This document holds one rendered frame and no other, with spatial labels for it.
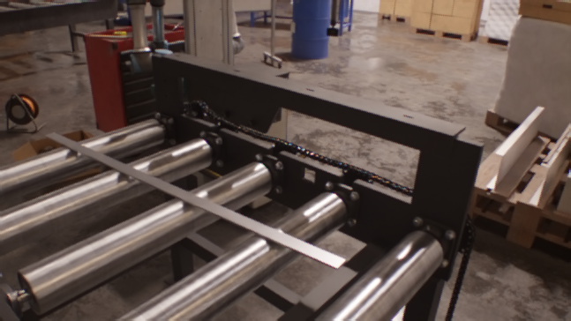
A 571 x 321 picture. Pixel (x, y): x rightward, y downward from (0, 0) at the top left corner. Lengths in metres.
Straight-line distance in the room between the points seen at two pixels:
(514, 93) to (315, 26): 3.22
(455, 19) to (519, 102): 5.01
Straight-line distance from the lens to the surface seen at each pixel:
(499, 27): 9.46
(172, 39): 3.70
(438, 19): 9.62
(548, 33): 4.51
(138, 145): 1.83
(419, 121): 1.23
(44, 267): 1.15
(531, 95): 4.65
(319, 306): 1.15
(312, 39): 6.88
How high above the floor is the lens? 1.58
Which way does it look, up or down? 27 degrees down
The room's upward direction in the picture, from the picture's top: 1 degrees clockwise
